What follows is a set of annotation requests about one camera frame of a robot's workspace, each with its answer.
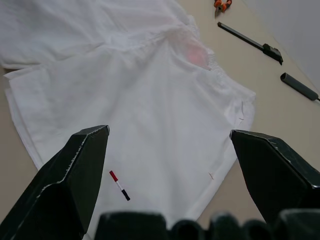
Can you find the white shorts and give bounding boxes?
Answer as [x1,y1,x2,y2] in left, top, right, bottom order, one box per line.
[0,0,257,236]

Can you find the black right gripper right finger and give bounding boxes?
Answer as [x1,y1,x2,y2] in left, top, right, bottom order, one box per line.
[229,129,320,224]

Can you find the orange handled pliers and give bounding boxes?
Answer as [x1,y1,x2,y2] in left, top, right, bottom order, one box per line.
[213,0,233,19]

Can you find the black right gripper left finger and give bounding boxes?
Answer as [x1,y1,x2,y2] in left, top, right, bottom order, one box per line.
[0,124,111,240]

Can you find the black caliper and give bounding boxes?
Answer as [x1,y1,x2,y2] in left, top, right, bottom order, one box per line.
[216,21,284,66]

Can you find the black cylinder adapter with cable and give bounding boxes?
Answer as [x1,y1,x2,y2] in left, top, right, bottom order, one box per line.
[279,72,320,102]

